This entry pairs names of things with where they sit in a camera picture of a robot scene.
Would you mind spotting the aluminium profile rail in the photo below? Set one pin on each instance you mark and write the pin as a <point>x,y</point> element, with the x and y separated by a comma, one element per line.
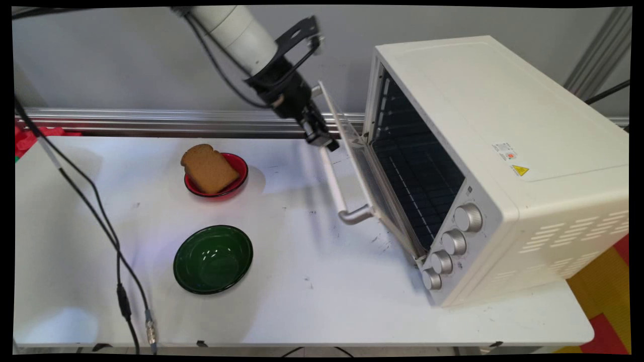
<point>151,122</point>

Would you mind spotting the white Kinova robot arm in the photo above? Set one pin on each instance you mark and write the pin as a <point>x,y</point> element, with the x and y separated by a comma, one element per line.
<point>236,32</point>

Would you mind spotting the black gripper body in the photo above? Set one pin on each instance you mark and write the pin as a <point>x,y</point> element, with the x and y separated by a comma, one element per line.
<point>284,93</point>

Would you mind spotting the red cloth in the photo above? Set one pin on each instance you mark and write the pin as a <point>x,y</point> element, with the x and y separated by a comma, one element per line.
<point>30,138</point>

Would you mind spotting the white label sticker red dot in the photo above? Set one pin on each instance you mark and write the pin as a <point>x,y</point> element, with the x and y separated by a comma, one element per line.
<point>505,151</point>

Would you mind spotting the white toaster oven body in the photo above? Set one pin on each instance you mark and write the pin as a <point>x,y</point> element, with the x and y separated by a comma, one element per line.
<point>533,151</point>

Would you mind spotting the green bowl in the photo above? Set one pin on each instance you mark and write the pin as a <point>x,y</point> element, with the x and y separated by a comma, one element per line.
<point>213,259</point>

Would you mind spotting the slanted aluminium frame post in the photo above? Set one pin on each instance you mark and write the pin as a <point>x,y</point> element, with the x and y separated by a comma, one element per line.
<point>601,53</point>

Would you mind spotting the red bowl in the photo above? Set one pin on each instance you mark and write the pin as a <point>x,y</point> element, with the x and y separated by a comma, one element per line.
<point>238,173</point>

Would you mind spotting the large silver oven knob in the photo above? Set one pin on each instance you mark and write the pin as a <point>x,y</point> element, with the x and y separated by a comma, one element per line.
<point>469,217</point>

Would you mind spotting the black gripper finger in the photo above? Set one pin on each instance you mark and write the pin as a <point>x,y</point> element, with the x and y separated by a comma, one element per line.
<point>327,133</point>
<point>314,131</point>

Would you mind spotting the red foam floor mat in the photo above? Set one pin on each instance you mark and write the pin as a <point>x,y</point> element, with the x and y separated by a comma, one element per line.
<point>606,334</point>

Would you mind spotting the yellow warning triangle sticker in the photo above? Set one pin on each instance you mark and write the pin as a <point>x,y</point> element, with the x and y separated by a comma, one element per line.
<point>520,170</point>

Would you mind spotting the brown bread slice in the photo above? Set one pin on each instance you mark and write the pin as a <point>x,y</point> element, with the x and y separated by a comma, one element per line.
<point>208,169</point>

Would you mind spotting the yellow foam floor mat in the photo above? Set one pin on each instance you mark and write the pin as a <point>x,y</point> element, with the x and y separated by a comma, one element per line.
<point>601,286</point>

